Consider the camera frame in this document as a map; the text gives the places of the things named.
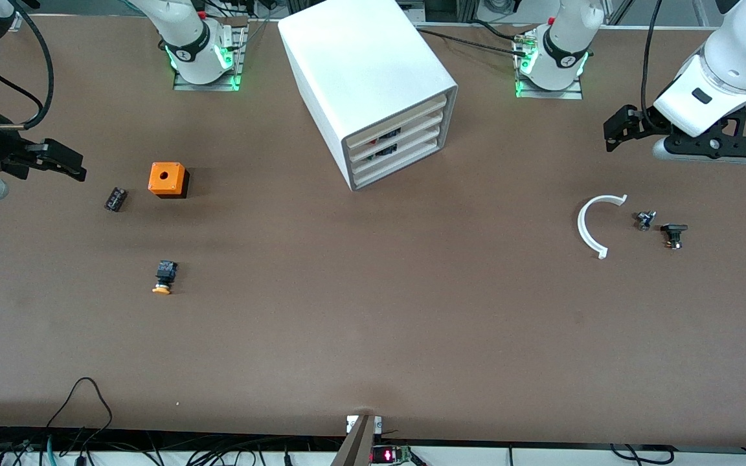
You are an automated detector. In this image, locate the white panel plate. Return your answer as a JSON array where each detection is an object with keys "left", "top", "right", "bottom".
[{"left": 351, "top": 110, "right": 445, "bottom": 166}]

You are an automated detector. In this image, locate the yellow mushroom push button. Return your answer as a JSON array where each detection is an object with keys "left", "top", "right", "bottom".
[{"left": 152, "top": 260, "right": 178, "bottom": 295}]

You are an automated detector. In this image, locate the cream plastic cabinet drawer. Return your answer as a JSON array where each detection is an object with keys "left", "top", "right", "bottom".
[
  {"left": 352, "top": 124, "right": 444, "bottom": 177},
  {"left": 354, "top": 138, "right": 442, "bottom": 188},
  {"left": 348, "top": 94, "right": 447, "bottom": 155}
]

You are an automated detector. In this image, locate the white drawer cabinet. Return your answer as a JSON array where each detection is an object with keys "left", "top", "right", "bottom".
[{"left": 278, "top": 0, "right": 459, "bottom": 192}]

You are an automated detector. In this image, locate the orange box with hole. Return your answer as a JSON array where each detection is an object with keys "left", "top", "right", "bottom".
[{"left": 148, "top": 162, "right": 190, "bottom": 199}]

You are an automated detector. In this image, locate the circuit board with red light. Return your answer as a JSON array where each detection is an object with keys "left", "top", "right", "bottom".
[{"left": 372, "top": 445, "right": 413, "bottom": 465}]

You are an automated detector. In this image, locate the white semicircular plastic bracket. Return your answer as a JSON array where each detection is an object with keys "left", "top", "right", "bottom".
[{"left": 577, "top": 194, "right": 628, "bottom": 260}]

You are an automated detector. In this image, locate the small black switch part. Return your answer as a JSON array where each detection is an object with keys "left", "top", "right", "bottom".
[{"left": 661, "top": 223, "right": 689, "bottom": 250}]

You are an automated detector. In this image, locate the black cable on table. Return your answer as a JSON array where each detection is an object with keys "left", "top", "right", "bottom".
[
  {"left": 470, "top": 21, "right": 537, "bottom": 43},
  {"left": 415, "top": 27, "right": 526, "bottom": 58}
]

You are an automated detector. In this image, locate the thin black looped cable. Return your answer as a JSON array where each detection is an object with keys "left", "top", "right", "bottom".
[{"left": 45, "top": 377, "right": 115, "bottom": 449}]

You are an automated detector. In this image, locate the grey metal camera post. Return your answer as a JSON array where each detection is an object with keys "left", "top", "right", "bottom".
[{"left": 331, "top": 414, "right": 383, "bottom": 466}]

